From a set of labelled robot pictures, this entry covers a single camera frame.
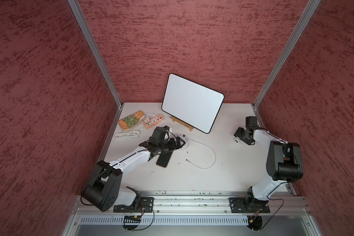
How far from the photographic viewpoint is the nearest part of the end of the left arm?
644mm

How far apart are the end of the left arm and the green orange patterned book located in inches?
13.4

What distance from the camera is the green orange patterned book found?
1.04 m
